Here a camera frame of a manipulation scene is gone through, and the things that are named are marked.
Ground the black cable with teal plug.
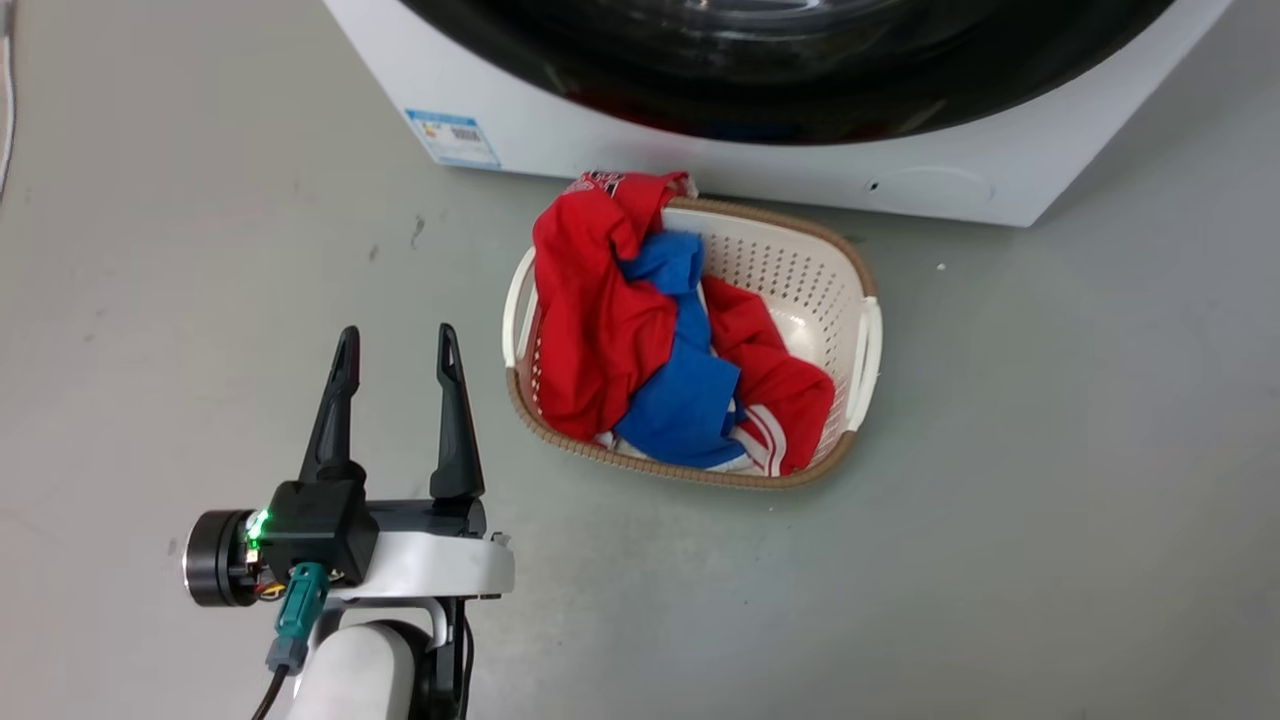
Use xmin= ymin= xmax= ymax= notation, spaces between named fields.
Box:
xmin=250 ymin=562 xmax=331 ymax=720

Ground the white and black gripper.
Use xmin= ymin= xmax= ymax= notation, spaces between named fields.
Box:
xmin=182 ymin=323 xmax=516 ymax=608

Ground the red garment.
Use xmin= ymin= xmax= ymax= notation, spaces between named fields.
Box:
xmin=532 ymin=170 xmax=836 ymax=477

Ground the white and tan laundry basket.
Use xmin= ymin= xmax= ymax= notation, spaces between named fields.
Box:
xmin=502 ymin=196 xmax=884 ymax=491

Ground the blue garment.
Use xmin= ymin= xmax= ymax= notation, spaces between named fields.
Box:
xmin=612 ymin=231 xmax=746 ymax=471

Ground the white washing machine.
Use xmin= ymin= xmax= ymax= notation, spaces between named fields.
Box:
xmin=322 ymin=0 xmax=1236 ymax=228

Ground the black round washing machine door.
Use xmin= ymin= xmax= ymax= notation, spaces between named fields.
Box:
xmin=398 ymin=0 xmax=1179 ymax=146

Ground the blue energy label sticker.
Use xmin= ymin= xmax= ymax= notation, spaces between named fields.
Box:
xmin=405 ymin=108 xmax=502 ymax=170

